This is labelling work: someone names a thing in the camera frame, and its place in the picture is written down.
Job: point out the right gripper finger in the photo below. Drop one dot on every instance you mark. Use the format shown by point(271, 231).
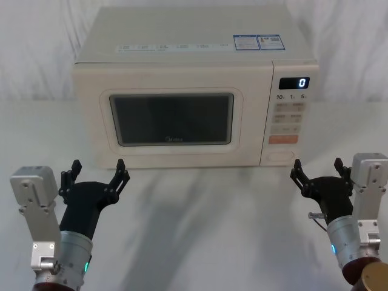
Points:
point(300, 177)
point(345, 174)

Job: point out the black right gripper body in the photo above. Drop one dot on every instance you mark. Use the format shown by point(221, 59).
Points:
point(335, 197)

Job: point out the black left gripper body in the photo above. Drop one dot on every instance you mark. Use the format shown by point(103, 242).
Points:
point(82, 206)

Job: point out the white curtain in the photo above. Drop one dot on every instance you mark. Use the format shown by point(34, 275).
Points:
point(36, 45)

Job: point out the cream microwave oven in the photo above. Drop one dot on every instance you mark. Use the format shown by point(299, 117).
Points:
point(169, 75)

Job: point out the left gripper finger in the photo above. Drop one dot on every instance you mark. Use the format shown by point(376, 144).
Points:
point(66, 182)
point(119, 180)

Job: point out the white table cloth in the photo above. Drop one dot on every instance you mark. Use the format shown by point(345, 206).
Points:
point(212, 227)

